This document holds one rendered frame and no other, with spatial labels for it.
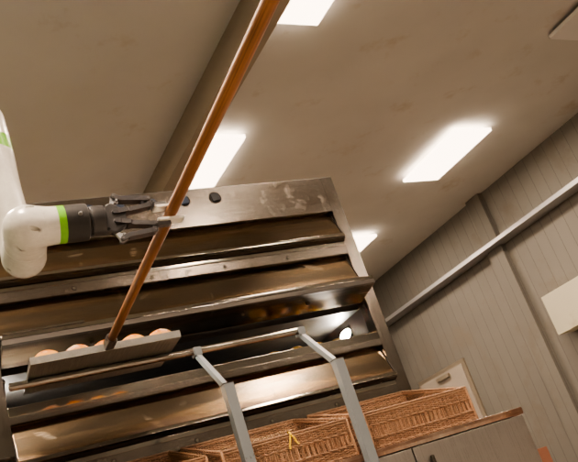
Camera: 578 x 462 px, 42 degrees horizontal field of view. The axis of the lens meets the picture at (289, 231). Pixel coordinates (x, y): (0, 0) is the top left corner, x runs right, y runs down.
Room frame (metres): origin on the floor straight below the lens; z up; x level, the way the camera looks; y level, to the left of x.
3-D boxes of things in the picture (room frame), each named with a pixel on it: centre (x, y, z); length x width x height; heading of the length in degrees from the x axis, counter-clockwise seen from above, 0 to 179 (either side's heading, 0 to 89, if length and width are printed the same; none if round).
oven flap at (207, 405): (3.36, 0.52, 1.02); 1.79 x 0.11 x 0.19; 120
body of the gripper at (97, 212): (1.65, 0.41, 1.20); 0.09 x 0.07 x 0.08; 119
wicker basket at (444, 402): (3.44, -0.15, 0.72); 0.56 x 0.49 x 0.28; 121
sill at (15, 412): (3.38, 0.53, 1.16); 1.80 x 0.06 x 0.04; 120
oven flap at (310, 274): (3.36, 0.52, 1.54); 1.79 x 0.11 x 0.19; 120
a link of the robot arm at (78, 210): (1.62, 0.48, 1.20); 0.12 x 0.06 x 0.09; 29
